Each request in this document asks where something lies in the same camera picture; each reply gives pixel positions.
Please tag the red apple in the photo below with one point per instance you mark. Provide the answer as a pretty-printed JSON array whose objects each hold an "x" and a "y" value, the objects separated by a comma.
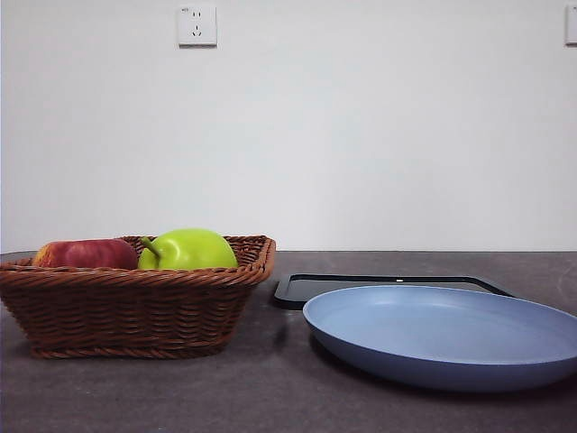
[{"x": 85, "y": 255}]

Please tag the black rectangular tray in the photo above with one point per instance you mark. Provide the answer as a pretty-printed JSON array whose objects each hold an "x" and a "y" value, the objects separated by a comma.
[{"x": 293, "y": 293}]

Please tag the white wall socket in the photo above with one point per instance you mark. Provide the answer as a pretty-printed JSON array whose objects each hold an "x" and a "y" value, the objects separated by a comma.
[
  {"x": 197, "y": 27},
  {"x": 571, "y": 27}
]

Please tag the blue round plate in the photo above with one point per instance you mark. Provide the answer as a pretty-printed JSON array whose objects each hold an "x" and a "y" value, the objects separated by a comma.
[{"x": 433, "y": 329}]

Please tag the brown wicker basket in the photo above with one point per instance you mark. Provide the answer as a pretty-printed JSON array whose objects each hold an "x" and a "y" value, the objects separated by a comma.
[{"x": 126, "y": 311}]

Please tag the green apple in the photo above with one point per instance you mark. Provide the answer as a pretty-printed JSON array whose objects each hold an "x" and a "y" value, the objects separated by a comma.
[{"x": 194, "y": 250}]

